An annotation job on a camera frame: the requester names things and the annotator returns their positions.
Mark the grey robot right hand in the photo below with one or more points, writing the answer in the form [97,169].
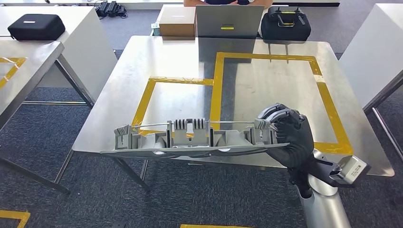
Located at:
[292,132]

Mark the grey wheel hubcap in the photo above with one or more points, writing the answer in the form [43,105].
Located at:
[189,138]

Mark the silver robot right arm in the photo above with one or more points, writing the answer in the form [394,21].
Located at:
[324,207]

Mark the steel workbench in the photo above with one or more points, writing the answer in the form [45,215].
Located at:
[176,56]
[31,53]

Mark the black zip case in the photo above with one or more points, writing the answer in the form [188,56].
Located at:
[36,27]
[285,33]

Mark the white table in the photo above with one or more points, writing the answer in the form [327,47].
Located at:
[371,47]
[85,47]
[157,17]

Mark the yellow floor tape square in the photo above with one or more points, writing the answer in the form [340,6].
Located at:
[214,226]
[19,214]

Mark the grey laptop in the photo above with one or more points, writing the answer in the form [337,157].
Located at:
[230,19]

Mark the brown cardboard box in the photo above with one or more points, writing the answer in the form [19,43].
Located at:
[176,22]

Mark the black power adapters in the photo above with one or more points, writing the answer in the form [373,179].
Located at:
[110,8]

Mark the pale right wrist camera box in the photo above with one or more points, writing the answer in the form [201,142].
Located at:
[352,170]

